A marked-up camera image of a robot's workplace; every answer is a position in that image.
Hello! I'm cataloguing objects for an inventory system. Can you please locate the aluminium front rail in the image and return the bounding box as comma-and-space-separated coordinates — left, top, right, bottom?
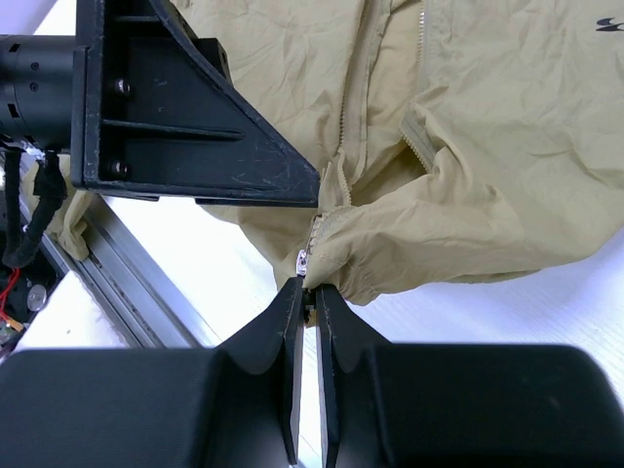
35, 198, 214, 347

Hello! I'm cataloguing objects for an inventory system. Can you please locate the olive yellow hooded jacket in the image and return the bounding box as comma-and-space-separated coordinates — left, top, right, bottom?
31, 0, 624, 308

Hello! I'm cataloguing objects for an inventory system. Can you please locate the metal zipper pull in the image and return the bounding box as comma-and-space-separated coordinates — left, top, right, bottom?
295, 249, 309, 277

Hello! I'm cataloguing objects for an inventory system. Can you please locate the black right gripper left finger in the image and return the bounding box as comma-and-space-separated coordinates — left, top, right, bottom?
1, 278, 303, 467

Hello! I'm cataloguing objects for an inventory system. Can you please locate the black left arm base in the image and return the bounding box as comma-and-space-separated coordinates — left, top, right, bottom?
0, 194, 59, 362

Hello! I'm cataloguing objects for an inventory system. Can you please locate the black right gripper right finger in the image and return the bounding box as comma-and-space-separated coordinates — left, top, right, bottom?
315, 285, 623, 467

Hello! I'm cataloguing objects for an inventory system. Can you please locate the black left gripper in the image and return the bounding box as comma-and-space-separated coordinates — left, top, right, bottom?
70, 1, 320, 208

